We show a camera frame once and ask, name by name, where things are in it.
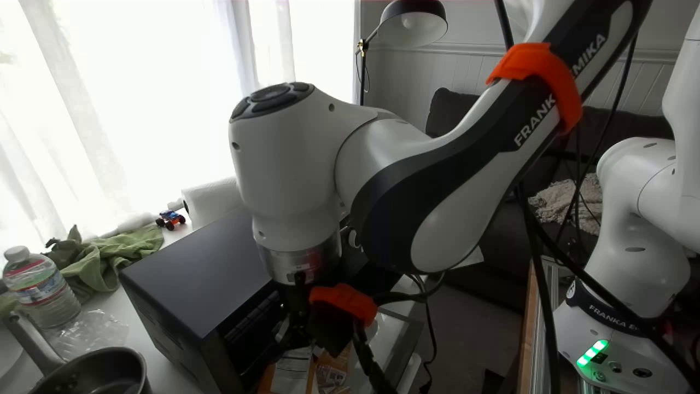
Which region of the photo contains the plastic water bottle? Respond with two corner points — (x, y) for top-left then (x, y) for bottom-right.
(2, 245), (81, 329)

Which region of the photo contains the black toaster oven microwave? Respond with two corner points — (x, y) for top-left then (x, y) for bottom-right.
(119, 210), (425, 394)

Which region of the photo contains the orange snack packet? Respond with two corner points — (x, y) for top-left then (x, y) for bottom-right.
(258, 342), (368, 394)

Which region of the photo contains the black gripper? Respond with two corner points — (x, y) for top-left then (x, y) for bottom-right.
(280, 283), (379, 358)

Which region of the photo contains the white sheer curtain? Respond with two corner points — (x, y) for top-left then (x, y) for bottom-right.
(0, 0), (360, 247)

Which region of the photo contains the white franka robot arm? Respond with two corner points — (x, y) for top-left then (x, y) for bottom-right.
(230, 0), (700, 394)

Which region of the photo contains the small toy car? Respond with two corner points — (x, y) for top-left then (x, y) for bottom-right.
(155, 210), (186, 231)

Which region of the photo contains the black floor lamp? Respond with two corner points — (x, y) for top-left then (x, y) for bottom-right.
(356, 0), (448, 104)

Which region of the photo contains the dark metal bowl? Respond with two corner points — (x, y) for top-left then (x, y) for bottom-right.
(29, 349), (151, 394)

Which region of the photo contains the green cloth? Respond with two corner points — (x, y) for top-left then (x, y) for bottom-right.
(34, 226), (165, 304)

